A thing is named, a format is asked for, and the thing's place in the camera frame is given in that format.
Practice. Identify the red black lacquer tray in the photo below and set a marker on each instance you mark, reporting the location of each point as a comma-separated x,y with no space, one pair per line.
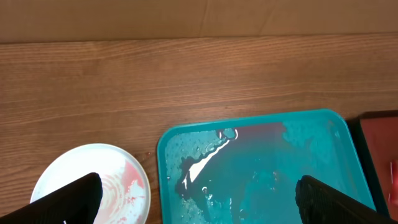
374,135

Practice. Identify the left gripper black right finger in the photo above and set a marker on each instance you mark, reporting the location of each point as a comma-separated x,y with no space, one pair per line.
318,203

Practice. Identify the teal plastic tray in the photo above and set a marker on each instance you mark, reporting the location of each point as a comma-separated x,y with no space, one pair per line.
245,170

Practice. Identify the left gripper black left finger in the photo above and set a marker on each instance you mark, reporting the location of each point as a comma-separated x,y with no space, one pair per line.
77,202

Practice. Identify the light blue plate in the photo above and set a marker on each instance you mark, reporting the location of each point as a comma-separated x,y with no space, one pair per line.
126,189

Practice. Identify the red wet sponge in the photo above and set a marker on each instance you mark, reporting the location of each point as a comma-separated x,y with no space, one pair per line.
394,183

